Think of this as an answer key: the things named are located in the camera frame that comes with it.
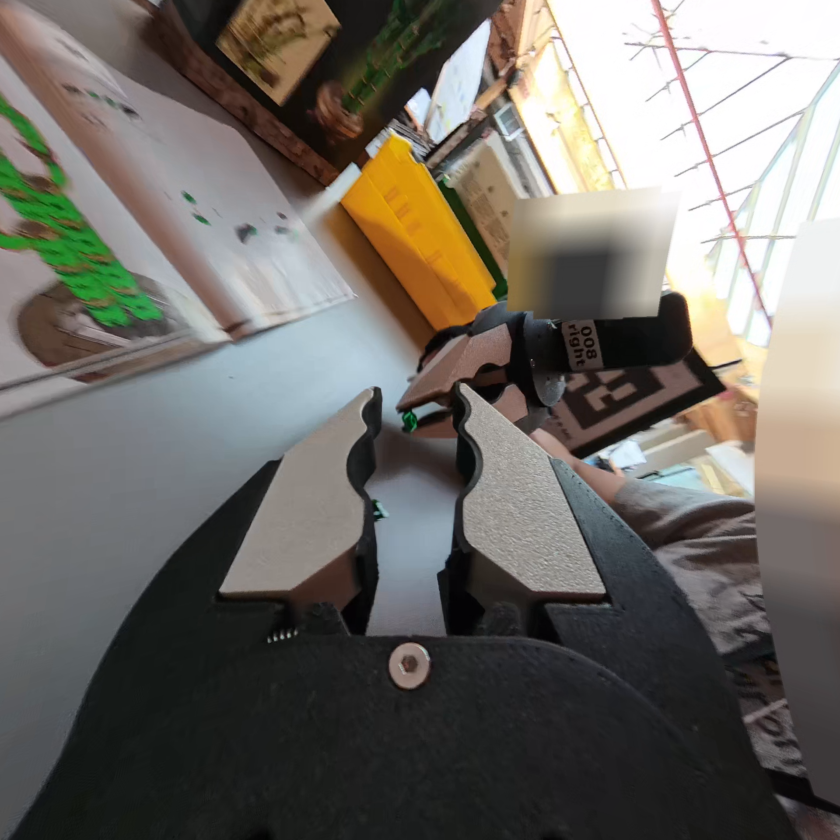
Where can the large window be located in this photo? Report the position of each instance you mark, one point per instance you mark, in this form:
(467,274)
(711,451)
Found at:
(722,118)

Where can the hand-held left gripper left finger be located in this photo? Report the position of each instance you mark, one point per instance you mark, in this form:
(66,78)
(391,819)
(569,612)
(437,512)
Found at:
(302,518)

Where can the green plastic bin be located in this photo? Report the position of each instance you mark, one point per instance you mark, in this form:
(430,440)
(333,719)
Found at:
(476,249)

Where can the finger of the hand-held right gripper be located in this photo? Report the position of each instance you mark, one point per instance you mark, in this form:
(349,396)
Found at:
(459,361)
(433,425)

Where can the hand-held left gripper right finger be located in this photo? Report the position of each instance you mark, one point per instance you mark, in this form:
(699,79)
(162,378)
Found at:
(525,518)

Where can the white wall board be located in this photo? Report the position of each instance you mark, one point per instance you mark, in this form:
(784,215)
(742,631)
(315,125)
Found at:
(463,79)

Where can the yellow plastic bin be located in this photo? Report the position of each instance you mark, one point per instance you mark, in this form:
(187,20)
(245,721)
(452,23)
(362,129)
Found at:
(420,243)

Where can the person's right forearm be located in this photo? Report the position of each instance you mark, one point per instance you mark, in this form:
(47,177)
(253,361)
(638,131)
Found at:
(682,544)

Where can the window air conditioner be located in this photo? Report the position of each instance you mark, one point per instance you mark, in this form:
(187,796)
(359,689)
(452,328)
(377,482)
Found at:
(508,123)

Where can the dark lego set box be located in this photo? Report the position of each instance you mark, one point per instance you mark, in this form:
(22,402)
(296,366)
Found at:
(367,72)

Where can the open lego instruction booklet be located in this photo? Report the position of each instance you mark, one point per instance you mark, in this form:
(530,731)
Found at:
(164,197)

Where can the small green lego piece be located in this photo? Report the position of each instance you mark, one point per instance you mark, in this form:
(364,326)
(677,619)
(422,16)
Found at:
(409,421)
(379,510)

